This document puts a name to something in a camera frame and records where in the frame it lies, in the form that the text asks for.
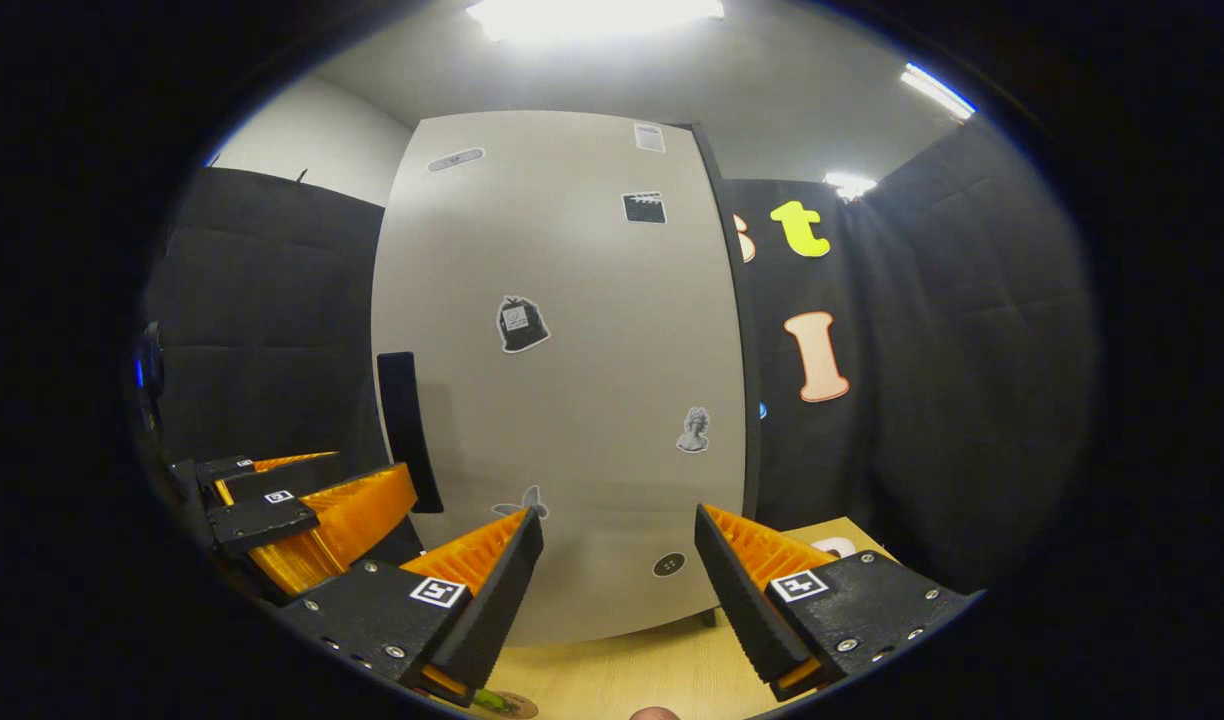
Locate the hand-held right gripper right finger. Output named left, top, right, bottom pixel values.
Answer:
left=694, top=503, right=973, bottom=701

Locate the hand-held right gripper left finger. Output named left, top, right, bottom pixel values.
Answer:
left=277, top=507, right=546, bottom=708

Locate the round brown coaster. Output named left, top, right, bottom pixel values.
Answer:
left=469, top=690, right=540, bottom=720

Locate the black door handle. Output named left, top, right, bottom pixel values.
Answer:
left=377, top=352, right=445, bottom=514

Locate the white cabinet door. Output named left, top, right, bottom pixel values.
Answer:
left=370, top=110, right=748, bottom=646

